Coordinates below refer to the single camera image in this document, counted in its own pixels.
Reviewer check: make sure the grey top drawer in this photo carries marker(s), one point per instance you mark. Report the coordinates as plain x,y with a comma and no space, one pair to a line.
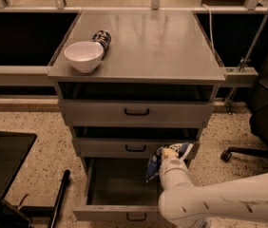
126,104

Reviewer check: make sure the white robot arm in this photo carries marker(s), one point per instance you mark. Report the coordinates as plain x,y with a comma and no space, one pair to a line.
189,206

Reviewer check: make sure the black pole on floor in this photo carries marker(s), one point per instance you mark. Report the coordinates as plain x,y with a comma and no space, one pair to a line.
59,200

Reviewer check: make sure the grey middle drawer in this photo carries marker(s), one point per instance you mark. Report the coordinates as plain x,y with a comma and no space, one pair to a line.
129,142

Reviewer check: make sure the blue patterned can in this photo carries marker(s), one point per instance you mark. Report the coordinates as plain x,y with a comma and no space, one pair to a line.
102,37

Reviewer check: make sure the grey metal drawer cabinet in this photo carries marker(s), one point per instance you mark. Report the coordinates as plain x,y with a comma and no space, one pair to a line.
165,47

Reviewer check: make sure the grey drawer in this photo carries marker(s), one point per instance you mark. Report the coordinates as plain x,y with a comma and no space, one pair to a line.
116,190
126,104
129,142

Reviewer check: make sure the grey bottom drawer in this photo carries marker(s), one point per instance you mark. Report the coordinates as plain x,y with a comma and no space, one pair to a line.
116,190

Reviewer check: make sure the white ceramic bowl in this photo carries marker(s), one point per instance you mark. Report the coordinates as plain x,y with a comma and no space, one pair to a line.
84,56

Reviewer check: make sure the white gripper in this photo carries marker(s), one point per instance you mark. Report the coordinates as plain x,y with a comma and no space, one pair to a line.
171,165

